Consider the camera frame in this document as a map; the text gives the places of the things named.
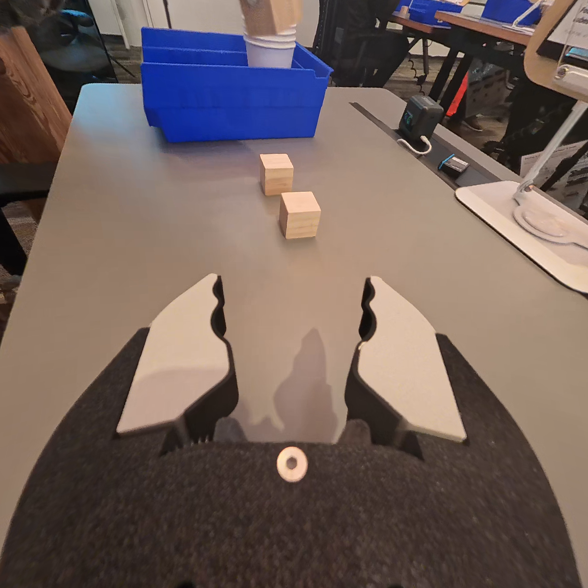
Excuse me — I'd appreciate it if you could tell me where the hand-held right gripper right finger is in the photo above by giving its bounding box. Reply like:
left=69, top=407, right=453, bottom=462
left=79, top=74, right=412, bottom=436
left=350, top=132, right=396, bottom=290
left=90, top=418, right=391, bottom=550
left=345, top=276, right=468, bottom=444

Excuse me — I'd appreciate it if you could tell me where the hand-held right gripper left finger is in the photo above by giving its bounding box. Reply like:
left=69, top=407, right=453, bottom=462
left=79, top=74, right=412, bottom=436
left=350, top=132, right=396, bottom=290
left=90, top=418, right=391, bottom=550
left=116, top=274, right=239, bottom=436

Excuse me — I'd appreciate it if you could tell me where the wooden cube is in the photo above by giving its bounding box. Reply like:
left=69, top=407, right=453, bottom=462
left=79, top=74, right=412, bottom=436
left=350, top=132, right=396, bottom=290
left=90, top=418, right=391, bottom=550
left=259, top=154, right=295, bottom=197
left=240, top=0, right=304, bottom=36
left=279, top=191, right=321, bottom=239

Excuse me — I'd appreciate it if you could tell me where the blue plastic bin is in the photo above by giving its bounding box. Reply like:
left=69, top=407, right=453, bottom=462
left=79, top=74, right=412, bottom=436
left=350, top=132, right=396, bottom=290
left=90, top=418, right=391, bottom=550
left=141, top=27, right=334, bottom=143

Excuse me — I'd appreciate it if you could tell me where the black chair armrest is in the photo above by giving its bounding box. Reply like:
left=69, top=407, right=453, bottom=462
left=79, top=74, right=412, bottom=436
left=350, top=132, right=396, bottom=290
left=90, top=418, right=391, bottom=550
left=0, top=163, right=58, bottom=276

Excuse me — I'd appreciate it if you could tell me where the black charging block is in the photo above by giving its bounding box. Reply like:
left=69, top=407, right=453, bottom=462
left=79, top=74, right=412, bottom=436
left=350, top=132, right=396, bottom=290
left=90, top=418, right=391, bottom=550
left=398, top=95, right=444, bottom=141

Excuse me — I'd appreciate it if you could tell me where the printed paper leaflet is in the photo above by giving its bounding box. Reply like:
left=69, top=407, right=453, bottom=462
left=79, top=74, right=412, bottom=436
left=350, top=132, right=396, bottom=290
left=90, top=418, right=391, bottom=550
left=521, top=140, right=588, bottom=203

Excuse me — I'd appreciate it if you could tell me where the orange traffic cone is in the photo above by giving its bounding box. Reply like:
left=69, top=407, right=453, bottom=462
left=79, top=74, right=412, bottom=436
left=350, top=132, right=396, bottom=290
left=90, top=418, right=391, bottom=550
left=448, top=73, right=470, bottom=115

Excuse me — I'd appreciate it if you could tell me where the patterned storage crate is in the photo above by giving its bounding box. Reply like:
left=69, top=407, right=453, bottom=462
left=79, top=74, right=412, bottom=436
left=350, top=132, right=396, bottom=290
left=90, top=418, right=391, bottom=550
left=466, top=64, right=508, bottom=111

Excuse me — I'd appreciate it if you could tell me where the brown wooden cabinet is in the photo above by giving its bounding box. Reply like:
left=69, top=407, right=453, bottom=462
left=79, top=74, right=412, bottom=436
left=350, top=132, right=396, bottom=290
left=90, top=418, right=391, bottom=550
left=0, top=25, right=73, bottom=221

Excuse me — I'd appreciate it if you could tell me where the wooden office table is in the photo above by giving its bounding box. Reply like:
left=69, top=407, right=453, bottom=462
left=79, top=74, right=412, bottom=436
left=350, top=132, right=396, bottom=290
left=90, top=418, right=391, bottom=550
left=434, top=10, right=536, bottom=99
left=390, top=11, right=442, bottom=36

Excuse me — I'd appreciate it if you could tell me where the small blue bin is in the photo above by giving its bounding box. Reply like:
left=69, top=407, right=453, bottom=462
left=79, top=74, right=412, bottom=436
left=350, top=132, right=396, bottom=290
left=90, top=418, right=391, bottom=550
left=484, top=0, right=543, bottom=26
left=397, top=0, right=464, bottom=22

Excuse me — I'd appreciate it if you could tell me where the printed instruction sheet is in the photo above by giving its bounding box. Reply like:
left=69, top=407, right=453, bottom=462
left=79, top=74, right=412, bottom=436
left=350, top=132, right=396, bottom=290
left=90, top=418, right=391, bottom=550
left=549, top=0, right=588, bottom=46

